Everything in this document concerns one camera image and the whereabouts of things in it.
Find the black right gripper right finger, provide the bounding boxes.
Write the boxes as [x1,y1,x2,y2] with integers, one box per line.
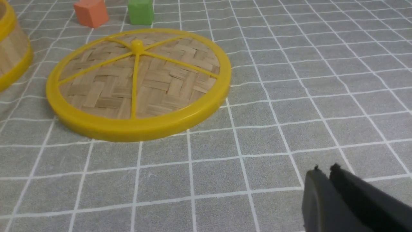
[329,163,412,232]

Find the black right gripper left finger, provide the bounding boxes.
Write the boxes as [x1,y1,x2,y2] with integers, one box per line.
[302,166,372,232]

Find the yellow woven steamer lid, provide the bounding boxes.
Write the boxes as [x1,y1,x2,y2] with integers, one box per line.
[46,28,232,142]

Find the bamboo steamer base yellow rims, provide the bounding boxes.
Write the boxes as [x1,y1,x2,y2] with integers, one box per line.
[0,0,33,91]

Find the grey checked tablecloth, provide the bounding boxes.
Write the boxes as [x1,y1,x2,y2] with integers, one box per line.
[1,0,412,232]

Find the green cube block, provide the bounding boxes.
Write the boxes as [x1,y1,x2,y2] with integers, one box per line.
[127,0,154,25]

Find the orange cube block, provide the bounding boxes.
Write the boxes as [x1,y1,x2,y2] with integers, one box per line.
[73,0,109,28]

